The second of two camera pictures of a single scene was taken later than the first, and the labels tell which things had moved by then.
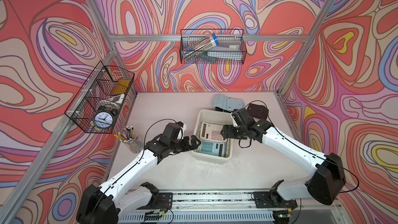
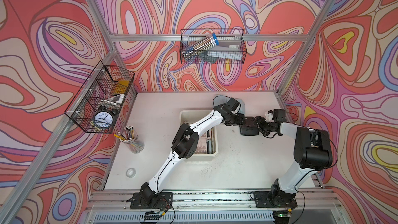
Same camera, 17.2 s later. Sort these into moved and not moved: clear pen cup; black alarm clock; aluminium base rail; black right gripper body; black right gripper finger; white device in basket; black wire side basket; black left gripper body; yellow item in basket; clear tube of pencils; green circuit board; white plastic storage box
Moved: black left gripper body; white plastic storage box; black right gripper body; black right gripper finger
Not moved: clear tube of pencils; black alarm clock; white device in basket; clear pen cup; green circuit board; yellow item in basket; black wire side basket; aluminium base rail
